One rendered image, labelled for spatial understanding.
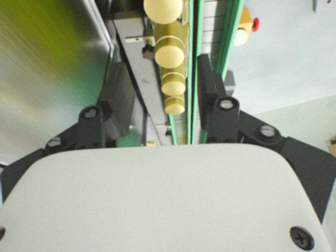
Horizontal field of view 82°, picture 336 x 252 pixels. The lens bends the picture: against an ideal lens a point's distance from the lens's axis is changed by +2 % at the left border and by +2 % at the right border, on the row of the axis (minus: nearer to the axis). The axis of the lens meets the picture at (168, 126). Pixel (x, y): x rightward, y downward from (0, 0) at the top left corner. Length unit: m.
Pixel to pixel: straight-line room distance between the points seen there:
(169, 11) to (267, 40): 0.66
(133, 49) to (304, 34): 0.59
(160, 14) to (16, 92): 0.14
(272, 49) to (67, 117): 0.76
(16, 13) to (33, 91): 0.07
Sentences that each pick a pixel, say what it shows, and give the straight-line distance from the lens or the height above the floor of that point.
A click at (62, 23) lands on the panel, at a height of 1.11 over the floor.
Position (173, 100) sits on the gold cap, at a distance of 0.31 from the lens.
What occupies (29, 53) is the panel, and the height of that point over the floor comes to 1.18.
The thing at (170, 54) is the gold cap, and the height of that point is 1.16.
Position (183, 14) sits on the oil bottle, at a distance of 0.28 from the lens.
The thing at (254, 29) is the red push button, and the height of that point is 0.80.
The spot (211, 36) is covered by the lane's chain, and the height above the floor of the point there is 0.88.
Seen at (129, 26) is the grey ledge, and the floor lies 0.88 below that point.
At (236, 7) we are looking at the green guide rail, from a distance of 0.46.
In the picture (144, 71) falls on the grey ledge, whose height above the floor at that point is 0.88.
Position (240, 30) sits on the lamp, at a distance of 0.65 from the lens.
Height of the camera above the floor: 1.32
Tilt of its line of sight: 26 degrees down
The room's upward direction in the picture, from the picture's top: 180 degrees clockwise
